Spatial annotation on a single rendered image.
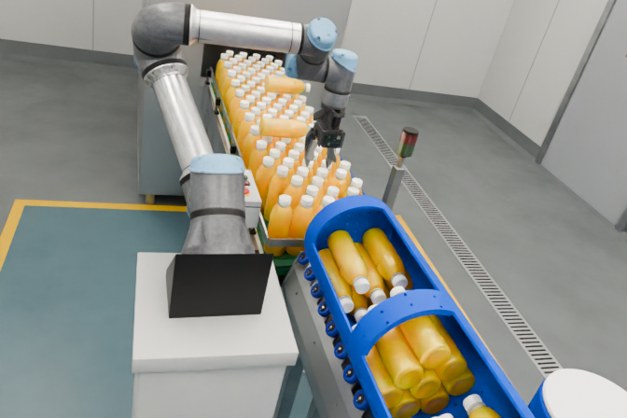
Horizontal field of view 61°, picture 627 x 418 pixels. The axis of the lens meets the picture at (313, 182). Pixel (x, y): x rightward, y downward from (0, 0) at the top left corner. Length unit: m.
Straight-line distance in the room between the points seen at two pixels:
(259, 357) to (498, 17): 5.94
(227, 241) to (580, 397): 0.94
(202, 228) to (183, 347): 0.23
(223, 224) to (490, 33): 5.85
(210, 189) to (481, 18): 5.70
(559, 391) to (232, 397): 0.79
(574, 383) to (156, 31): 1.32
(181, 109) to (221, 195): 0.31
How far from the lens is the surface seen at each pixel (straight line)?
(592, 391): 1.58
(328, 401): 1.46
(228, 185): 1.12
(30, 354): 2.69
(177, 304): 1.13
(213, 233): 1.09
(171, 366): 1.11
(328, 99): 1.51
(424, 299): 1.23
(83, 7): 5.69
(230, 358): 1.11
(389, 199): 2.14
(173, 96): 1.36
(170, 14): 1.31
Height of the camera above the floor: 1.96
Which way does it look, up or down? 28 degrees down
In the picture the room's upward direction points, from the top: 14 degrees clockwise
